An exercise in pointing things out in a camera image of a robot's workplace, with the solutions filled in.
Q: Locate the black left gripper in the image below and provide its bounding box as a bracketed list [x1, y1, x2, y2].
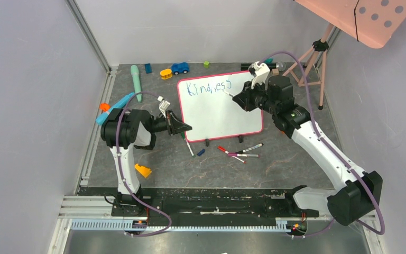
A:
[149, 110, 192, 135]

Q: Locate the blue marker cap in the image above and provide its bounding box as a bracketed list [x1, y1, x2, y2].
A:
[197, 149, 205, 157]

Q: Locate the pink framed whiteboard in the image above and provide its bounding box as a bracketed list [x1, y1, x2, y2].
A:
[177, 71, 264, 142]

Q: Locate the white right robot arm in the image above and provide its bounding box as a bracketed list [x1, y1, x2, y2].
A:
[232, 76, 383, 226]

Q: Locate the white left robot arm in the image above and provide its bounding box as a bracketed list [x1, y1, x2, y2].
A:
[100, 108, 192, 216]

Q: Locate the green capped marker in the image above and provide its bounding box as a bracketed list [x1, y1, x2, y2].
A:
[180, 132, 196, 157]

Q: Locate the teal block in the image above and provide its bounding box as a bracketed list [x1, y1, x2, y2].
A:
[264, 58, 273, 64]

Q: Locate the black capped marker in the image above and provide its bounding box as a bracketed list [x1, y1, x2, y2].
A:
[236, 143, 264, 154]

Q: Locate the yellow oval toy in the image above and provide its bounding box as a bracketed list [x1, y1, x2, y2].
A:
[160, 68, 173, 80]

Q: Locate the orange wedge block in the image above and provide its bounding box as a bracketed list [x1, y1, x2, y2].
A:
[135, 164, 152, 178]

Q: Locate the blue toy car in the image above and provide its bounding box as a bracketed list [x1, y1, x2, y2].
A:
[171, 62, 190, 75]

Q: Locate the red capped marker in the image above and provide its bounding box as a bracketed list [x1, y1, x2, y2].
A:
[217, 146, 246, 164]

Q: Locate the purple capped marker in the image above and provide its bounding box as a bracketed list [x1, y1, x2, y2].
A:
[231, 153, 260, 158]

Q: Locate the dark blue block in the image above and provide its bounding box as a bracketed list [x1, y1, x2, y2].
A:
[144, 63, 152, 74]

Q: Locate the teal toy microphone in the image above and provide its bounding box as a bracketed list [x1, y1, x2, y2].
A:
[130, 65, 142, 102]

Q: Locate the small orange toy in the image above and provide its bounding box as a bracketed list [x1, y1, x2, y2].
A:
[99, 103, 111, 112]

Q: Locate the large light blue marker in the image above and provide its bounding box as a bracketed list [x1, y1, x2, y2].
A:
[95, 93, 135, 125]

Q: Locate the pink tripod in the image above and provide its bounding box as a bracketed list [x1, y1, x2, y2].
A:
[298, 23, 334, 110]

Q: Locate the pink perforated panel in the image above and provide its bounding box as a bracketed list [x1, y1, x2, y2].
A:
[296, 0, 406, 49]

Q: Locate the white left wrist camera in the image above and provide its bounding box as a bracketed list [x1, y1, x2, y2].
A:
[157, 96, 171, 117]

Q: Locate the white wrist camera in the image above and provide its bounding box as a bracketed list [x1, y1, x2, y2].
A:
[248, 61, 270, 89]
[157, 96, 171, 117]

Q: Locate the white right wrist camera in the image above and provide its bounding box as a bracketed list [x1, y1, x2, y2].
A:
[248, 61, 270, 89]

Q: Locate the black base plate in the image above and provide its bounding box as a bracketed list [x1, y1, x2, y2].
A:
[111, 188, 319, 227]

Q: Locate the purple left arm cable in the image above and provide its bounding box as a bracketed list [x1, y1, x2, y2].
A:
[115, 92, 172, 238]

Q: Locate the white toothed cable rail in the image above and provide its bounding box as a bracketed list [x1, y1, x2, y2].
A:
[70, 219, 291, 233]

